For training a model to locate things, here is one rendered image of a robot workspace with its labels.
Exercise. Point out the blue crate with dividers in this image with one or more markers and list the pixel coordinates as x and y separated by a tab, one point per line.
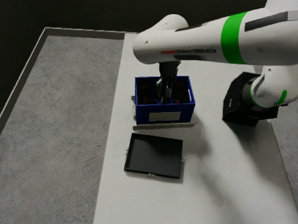
162	113

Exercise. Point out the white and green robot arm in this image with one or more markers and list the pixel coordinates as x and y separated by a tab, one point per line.
265	37

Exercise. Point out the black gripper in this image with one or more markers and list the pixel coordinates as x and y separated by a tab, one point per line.
167	77

